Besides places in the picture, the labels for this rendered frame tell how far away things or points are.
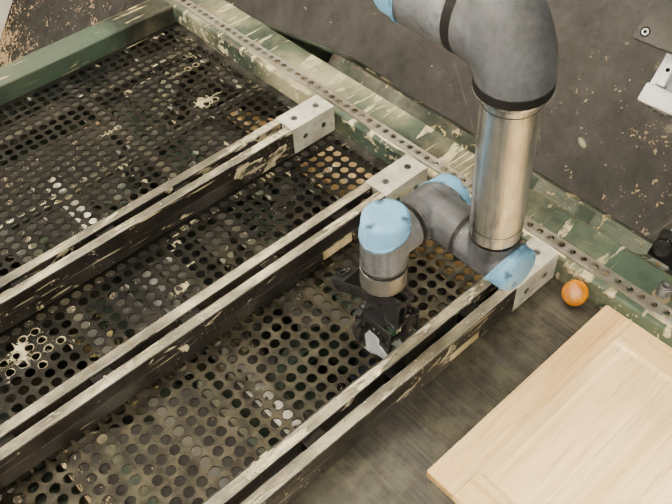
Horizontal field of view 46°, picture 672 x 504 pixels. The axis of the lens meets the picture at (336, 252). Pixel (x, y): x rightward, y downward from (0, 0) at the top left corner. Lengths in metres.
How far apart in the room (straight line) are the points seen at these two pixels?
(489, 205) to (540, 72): 0.22
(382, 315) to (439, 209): 0.22
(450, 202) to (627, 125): 1.37
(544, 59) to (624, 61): 1.66
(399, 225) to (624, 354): 0.54
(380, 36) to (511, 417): 1.87
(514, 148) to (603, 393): 0.59
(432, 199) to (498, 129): 0.27
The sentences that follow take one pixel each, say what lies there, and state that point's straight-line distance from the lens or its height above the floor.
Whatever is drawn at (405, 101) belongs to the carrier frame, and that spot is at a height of 0.18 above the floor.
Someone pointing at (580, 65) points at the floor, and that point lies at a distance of 2.61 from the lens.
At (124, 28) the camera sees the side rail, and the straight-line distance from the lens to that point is 2.27.
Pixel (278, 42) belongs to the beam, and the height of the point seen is 0.84.
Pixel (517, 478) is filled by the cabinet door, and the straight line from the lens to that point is 1.34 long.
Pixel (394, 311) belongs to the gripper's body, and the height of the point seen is 1.32.
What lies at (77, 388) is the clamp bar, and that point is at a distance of 1.43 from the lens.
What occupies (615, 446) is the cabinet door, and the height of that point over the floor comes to 1.07.
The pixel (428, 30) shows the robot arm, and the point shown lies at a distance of 0.94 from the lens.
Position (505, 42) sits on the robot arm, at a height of 1.60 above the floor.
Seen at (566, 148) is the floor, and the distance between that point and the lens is 2.57.
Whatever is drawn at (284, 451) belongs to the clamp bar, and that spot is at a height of 1.42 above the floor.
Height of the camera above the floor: 2.39
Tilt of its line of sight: 54 degrees down
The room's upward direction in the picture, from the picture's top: 87 degrees counter-clockwise
